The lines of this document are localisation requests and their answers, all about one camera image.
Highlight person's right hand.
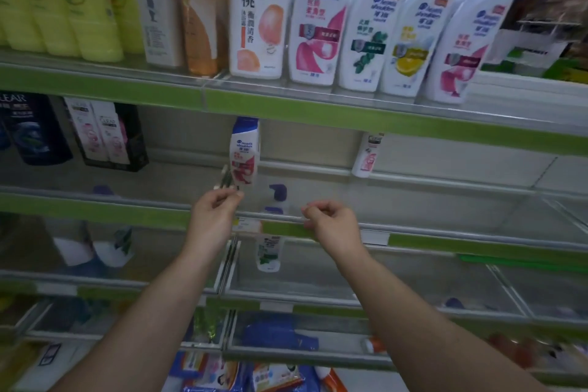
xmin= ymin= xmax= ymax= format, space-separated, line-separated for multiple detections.
xmin=301 ymin=200 xmax=364 ymax=261

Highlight person's left hand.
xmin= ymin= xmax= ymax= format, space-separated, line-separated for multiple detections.
xmin=185 ymin=186 xmax=245 ymax=260

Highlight clear plastic shelf divider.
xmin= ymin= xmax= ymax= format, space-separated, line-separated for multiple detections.
xmin=219 ymin=164 xmax=238 ymax=190

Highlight person's right forearm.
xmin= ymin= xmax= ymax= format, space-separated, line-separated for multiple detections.
xmin=328 ymin=247 xmax=549 ymax=392

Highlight person's left forearm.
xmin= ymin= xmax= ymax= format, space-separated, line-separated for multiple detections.
xmin=48 ymin=247 xmax=230 ymax=392

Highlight white yellow price tag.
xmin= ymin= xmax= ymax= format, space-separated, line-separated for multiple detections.
xmin=232 ymin=217 xmax=263 ymax=235

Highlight small shampoo bottle green label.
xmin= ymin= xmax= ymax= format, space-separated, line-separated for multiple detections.
xmin=255 ymin=183 xmax=288 ymax=274

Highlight small shampoo bottle pink label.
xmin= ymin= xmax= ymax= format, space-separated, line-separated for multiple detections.
xmin=229 ymin=116 xmax=262 ymax=187

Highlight small white bottle red label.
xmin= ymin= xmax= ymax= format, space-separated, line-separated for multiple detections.
xmin=351 ymin=131 xmax=385 ymax=179

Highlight green-edged store shelf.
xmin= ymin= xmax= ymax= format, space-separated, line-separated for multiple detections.
xmin=0 ymin=240 xmax=588 ymax=342
xmin=0 ymin=155 xmax=588 ymax=269
xmin=0 ymin=48 xmax=588 ymax=159
xmin=0 ymin=300 xmax=588 ymax=388

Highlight twin pack white pink bottles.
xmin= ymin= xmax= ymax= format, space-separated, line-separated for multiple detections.
xmin=63 ymin=97 xmax=149 ymax=173

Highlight pile of colourful packets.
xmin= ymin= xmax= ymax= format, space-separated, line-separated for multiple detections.
xmin=168 ymin=349 xmax=351 ymax=392

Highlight large shampoo bottle green label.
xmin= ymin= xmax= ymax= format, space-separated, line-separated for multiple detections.
xmin=338 ymin=0 xmax=410 ymax=93

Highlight white body wash bottle peach print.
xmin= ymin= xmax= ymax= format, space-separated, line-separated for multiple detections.
xmin=228 ymin=0 xmax=294 ymax=80

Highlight large shampoo bottle pink label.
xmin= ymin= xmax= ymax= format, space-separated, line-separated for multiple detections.
xmin=422 ymin=0 xmax=523 ymax=105
xmin=288 ymin=0 xmax=360 ymax=86

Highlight orange bottle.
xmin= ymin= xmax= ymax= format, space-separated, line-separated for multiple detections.
xmin=176 ymin=0 xmax=232 ymax=78

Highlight large shampoo bottle lemon label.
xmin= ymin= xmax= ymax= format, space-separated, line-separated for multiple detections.
xmin=380 ymin=0 xmax=462 ymax=98

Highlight dark blue shampoo bottle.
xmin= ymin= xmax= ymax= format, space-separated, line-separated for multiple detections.
xmin=0 ymin=92 xmax=74 ymax=166

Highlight white bottle with dark figure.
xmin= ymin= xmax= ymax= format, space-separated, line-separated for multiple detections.
xmin=126 ymin=0 xmax=187 ymax=69

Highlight green and white boxes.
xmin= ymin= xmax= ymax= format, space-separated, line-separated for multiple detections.
xmin=480 ymin=28 xmax=588 ymax=85

